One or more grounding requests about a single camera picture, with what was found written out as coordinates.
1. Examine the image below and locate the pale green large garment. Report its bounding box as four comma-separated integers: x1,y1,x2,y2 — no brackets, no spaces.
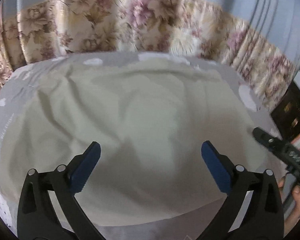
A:
0,59,266,226

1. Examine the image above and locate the person's right hand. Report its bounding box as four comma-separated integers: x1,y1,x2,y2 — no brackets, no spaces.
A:
284,185,300,236

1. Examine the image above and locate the grey patterned bed sheet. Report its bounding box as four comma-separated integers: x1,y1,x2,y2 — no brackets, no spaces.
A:
0,53,284,239

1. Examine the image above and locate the dark cabinet with white top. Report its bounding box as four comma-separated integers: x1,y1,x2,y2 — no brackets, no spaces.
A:
271,69,300,147

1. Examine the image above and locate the floral and blue curtain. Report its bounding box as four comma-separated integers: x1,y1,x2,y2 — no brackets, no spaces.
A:
0,0,300,109

